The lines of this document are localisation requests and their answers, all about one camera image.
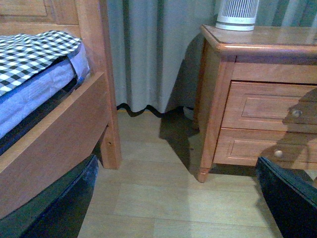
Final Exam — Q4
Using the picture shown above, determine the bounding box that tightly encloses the blue grey mattress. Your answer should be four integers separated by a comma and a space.
0, 43, 90, 137

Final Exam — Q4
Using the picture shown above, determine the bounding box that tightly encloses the grey-green curtain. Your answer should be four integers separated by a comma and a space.
106, 0, 317, 119

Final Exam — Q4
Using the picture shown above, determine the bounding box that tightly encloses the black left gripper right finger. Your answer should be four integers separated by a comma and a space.
256, 157, 317, 238

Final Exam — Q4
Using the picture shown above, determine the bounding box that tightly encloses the wooden drawer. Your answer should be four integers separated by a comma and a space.
221, 81, 317, 133
213, 128, 317, 170

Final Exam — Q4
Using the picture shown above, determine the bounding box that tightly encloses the black white checkered blanket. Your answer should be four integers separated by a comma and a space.
0, 30, 82, 96

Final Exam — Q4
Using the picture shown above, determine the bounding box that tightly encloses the wooden nightstand frame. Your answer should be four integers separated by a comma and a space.
194, 25, 317, 182

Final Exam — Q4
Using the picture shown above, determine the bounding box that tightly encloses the wooden bed frame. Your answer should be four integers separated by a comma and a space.
0, 0, 122, 217

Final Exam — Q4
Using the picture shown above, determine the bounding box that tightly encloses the white ribbed air purifier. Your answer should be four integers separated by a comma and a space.
215, 0, 260, 31

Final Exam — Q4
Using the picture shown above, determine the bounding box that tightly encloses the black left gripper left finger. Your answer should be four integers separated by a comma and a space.
0, 155, 99, 238

